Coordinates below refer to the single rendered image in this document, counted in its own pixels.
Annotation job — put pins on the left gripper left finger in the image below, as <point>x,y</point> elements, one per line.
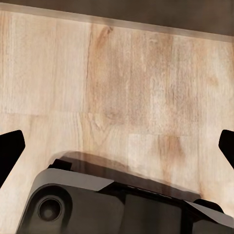
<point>12,145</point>

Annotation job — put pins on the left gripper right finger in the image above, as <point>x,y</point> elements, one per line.
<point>226,145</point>

